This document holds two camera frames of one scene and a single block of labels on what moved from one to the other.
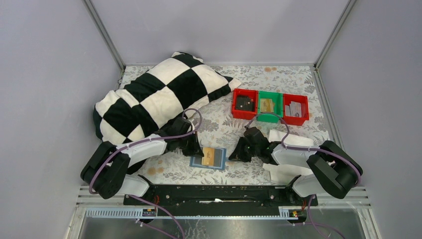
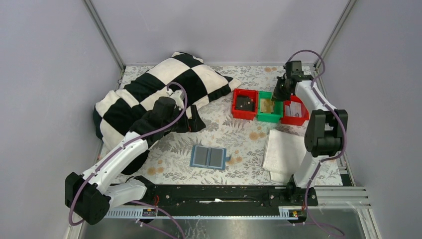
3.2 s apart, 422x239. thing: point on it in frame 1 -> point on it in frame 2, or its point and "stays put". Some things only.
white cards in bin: [293, 109] stays put
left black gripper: [195, 148] -> [194, 124]
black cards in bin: [245, 103] stays put
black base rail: [216, 196] stays put
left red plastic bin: [245, 103] stays put
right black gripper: [238, 154] -> [276, 95]
